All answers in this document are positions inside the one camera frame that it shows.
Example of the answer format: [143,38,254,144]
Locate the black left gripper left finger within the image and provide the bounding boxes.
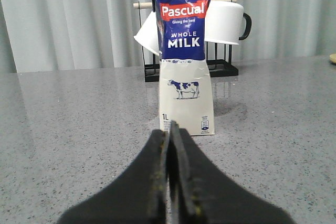
[58,130,168,223]

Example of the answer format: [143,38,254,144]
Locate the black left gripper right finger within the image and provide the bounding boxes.
[169,121,294,223]

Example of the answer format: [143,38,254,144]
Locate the Pascual whole milk carton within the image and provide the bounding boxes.
[152,0,215,135]

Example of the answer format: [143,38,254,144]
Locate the white enamel mug left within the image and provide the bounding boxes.
[133,12,159,56]

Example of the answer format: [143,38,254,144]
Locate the white enamel mug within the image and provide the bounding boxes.
[133,12,159,56]
[205,1,252,45]

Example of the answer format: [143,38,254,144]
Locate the white enamel mug right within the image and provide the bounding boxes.
[205,1,252,45]

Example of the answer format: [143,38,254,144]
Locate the wooden mug tree stand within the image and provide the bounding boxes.
[329,54,336,65]

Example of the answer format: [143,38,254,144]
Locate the black wire mug rack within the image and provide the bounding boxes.
[139,0,238,77]

